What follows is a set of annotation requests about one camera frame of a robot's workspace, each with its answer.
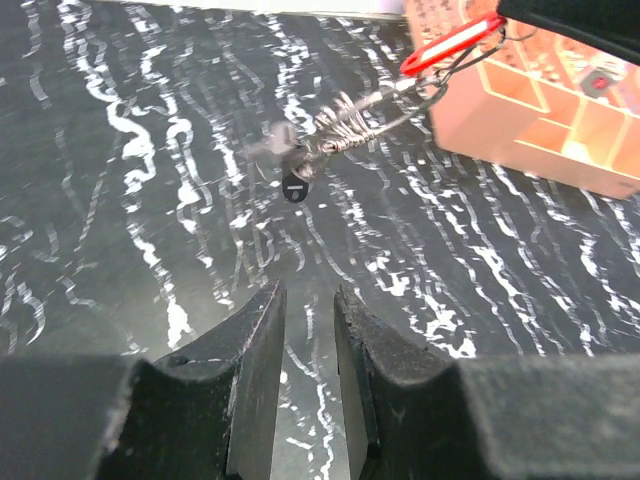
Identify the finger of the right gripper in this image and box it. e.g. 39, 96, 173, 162
497, 0, 639, 65

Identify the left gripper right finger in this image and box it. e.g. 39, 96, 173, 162
334, 286, 500, 479

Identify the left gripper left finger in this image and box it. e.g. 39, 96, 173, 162
97, 281, 287, 479

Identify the red plastic key tag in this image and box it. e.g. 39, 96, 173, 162
400, 12, 507, 77

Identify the orange plastic file organizer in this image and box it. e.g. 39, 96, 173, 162
430, 21, 639, 199

